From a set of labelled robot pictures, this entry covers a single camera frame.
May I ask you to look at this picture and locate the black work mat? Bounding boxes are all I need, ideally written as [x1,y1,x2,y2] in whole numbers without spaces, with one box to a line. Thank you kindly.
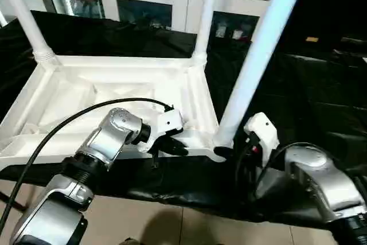
[0,11,367,228]

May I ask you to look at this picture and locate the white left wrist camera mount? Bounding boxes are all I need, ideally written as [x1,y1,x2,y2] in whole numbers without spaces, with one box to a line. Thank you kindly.
[138,109,185,155]

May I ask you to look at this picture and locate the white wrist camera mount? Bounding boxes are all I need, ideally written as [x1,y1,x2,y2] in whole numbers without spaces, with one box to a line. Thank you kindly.
[244,113,280,168]
[138,109,185,155]

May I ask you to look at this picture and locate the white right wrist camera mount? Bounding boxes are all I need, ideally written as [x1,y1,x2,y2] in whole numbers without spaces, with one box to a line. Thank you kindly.
[244,113,280,168]

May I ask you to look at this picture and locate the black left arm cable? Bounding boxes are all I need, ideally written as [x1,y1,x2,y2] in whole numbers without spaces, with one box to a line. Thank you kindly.
[0,98,174,231]

